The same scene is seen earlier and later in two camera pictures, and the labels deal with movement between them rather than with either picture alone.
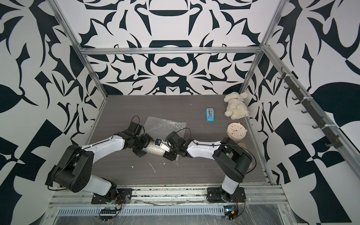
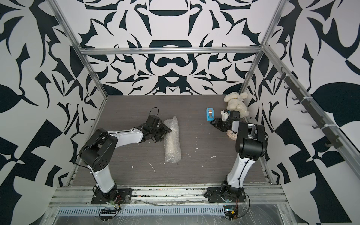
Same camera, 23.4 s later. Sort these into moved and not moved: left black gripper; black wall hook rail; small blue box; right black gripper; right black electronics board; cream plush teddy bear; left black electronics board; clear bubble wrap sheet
Moved: right black gripper; left black gripper; clear bubble wrap sheet
Not moved: small blue box; cream plush teddy bear; right black electronics board; left black electronics board; black wall hook rail
